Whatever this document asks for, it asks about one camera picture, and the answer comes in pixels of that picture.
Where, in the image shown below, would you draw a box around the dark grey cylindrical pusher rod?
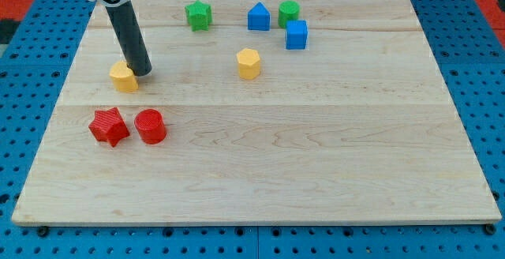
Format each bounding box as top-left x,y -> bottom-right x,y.
106,2 -> 152,77

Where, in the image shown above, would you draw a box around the green star block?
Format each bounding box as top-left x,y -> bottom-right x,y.
185,0 -> 212,32

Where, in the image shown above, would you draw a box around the red star block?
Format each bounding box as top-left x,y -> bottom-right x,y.
88,107 -> 130,147

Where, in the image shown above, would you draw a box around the yellow hexagon block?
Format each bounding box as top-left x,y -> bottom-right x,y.
236,48 -> 261,80

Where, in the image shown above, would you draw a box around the yellow rounded block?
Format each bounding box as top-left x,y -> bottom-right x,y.
109,61 -> 139,92

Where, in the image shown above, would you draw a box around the red cylinder block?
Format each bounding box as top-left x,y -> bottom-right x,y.
134,109 -> 167,145

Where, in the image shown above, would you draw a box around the blue house-shaped block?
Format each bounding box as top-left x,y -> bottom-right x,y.
247,2 -> 271,31

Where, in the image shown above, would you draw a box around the green cylinder block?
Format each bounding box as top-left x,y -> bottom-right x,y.
278,0 -> 300,28

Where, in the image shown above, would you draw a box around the light wooden board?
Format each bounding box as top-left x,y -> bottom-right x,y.
12,0 -> 502,227

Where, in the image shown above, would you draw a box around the blue cube block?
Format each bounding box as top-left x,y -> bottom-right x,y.
286,21 -> 309,50

